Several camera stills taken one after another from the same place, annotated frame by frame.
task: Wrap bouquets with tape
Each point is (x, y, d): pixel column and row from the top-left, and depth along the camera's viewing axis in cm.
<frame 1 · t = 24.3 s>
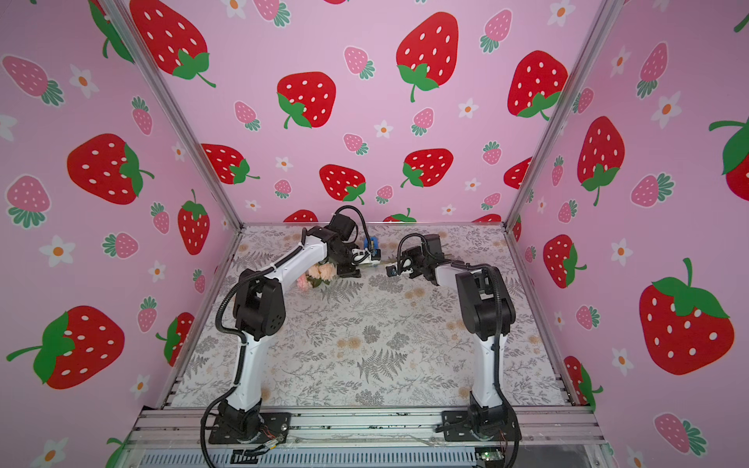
left hand: (360, 263, 100), fingers open
right hand: (396, 252, 103), fingers closed
blue tape dispenser: (375, 252, 88), point 21 cm above the table

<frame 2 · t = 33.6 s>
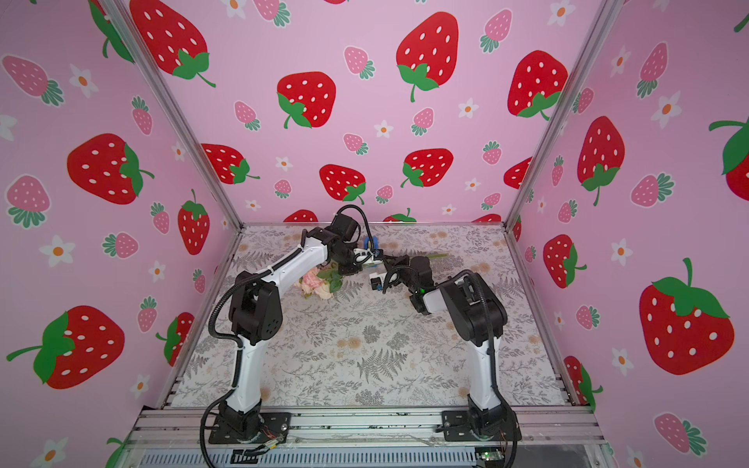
left hand: (360, 260, 98), fingers closed
right hand: (381, 252, 96), fingers closed
the named things where they were.

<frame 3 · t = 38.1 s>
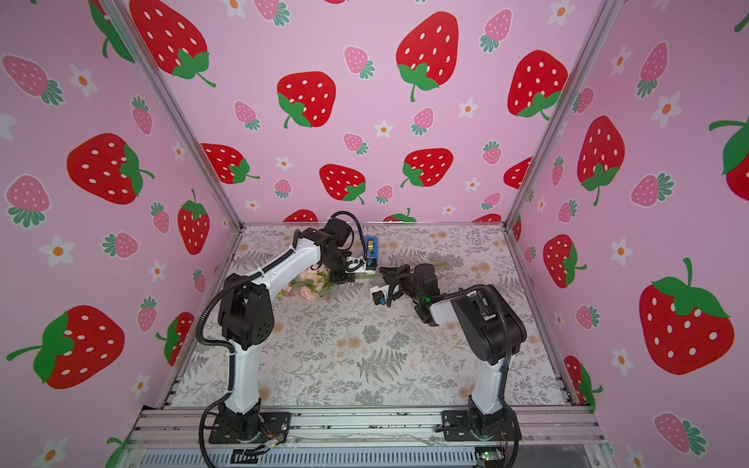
left hand: (353, 272, 95), fingers closed
right hand: (379, 265, 91), fingers closed
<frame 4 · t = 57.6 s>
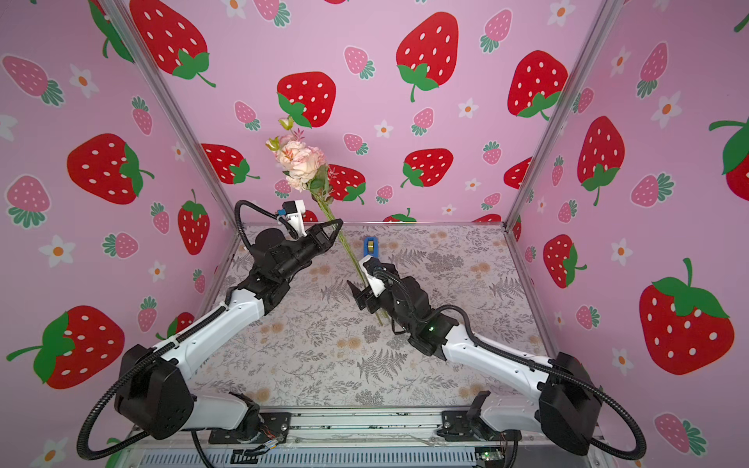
left hand: (344, 222, 71), fingers closed
right hand: (357, 275, 71), fingers open
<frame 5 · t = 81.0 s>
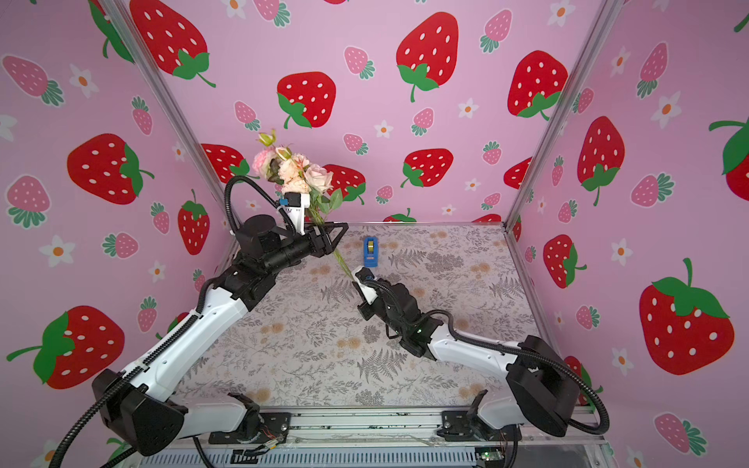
left hand: (342, 225, 68), fingers open
right hand: (352, 285, 76), fingers closed
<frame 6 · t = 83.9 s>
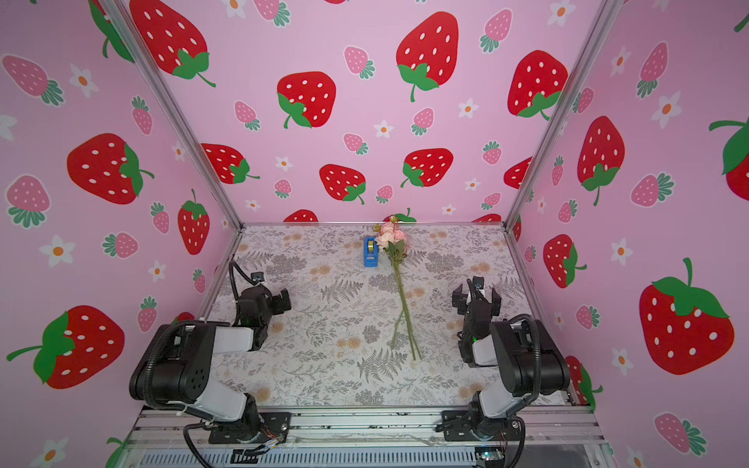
left hand: (272, 291, 96), fingers open
right hand: (475, 287, 91), fingers open
pink artificial flower bouquet: (392, 237, 109), point 8 cm above the table
